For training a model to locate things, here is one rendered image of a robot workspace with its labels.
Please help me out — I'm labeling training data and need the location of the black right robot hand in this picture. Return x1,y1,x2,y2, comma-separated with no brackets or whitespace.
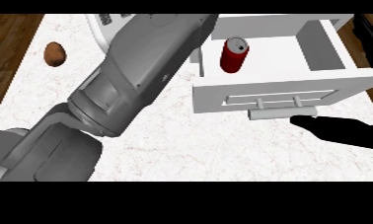
289,114,373,150

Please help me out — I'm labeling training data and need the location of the white drawer box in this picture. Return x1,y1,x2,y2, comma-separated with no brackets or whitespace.
187,13,361,78

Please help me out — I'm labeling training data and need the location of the red can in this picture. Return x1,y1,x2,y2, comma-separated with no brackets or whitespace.
218,37,250,74

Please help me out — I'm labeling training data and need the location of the white appliance with dark buttons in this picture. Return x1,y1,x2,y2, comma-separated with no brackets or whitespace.
84,13,135,53

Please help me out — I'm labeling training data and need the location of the brown potato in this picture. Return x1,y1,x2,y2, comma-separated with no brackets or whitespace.
42,41,66,68

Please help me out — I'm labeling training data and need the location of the white drawer front with handle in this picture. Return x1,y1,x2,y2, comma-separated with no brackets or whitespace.
190,67,373,121

